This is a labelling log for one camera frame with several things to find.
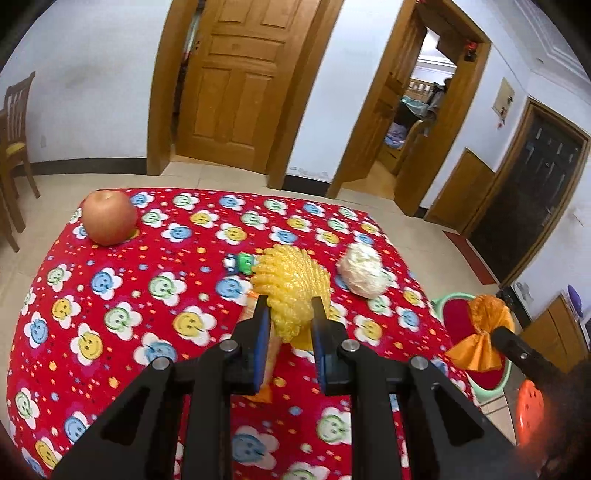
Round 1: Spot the orange wrapper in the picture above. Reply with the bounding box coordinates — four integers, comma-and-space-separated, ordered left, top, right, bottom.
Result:
443, 295, 515, 373

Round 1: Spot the orange snack packet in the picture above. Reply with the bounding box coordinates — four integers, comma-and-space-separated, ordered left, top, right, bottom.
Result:
238, 291, 283, 404

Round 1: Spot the white paper ball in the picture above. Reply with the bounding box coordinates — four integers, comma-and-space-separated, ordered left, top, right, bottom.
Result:
337, 242, 390, 299

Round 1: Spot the yellow foam fruit net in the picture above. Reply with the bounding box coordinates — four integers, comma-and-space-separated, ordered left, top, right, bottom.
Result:
250, 244, 331, 351

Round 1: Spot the orange plastic stool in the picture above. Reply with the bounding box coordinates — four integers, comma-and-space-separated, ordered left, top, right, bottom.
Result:
516, 379, 545, 447

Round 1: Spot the wooden low cabinet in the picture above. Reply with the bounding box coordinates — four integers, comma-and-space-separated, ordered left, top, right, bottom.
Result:
520, 294, 590, 373

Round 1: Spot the red bin green rim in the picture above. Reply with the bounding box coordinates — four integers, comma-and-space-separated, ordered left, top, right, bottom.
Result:
433, 293, 515, 405

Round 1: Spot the red doormat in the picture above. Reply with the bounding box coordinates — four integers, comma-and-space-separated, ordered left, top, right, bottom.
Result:
444, 231, 497, 285

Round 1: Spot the red smiley flower tablecloth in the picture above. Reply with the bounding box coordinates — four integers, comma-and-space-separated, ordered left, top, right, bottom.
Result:
6, 188, 472, 477

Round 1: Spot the dark entrance door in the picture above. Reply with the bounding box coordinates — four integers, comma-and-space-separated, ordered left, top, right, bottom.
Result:
469, 110, 586, 282

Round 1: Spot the green blue toy figure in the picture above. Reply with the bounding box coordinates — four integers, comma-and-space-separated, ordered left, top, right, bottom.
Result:
223, 252, 256, 276

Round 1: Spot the red apple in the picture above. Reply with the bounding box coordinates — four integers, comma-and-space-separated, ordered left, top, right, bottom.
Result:
82, 190, 138, 246

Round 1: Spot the open wooden door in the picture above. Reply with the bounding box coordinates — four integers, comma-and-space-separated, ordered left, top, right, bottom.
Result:
327, 1, 427, 198

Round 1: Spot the far wooden chair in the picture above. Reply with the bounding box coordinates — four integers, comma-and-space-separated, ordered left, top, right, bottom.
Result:
1, 71, 40, 252

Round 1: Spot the closed wooden door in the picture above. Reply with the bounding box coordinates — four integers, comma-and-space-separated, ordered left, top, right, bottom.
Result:
175, 0, 318, 173

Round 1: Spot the wooden wall panel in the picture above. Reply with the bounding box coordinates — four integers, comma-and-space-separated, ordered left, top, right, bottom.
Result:
425, 149, 495, 234

